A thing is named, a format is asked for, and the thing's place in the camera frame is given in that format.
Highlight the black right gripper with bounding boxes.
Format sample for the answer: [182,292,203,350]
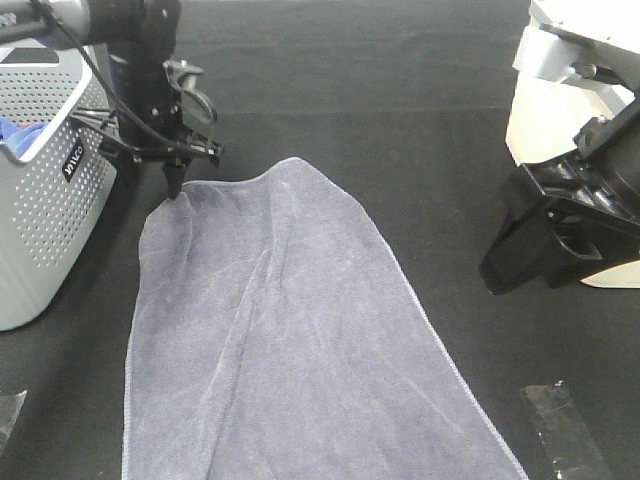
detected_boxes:
[479,101,639,295]

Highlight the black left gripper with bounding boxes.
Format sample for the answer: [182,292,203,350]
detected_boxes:
[100,54,224,200]

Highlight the grey towel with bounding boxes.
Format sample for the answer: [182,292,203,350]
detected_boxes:
[121,158,525,479]

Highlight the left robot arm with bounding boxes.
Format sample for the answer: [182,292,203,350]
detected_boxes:
[1,1,224,199]

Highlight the grey perforated laundry basket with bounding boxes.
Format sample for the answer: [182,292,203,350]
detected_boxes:
[1,40,116,331]

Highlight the white lidded storage box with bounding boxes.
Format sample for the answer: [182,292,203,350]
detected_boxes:
[504,0,640,290]

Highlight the blue cloth in basket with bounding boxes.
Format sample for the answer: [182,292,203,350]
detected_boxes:
[0,116,49,157]

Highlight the clear tape strip right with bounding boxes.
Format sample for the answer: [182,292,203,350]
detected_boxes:
[520,380,613,480]

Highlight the clear tape strip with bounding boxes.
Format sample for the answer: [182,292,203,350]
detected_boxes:
[520,380,613,480]
[0,390,28,445]

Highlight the clear tape strip left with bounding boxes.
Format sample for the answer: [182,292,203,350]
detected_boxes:
[0,390,28,445]

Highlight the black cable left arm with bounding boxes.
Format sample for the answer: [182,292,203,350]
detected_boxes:
[29,0,221,156]

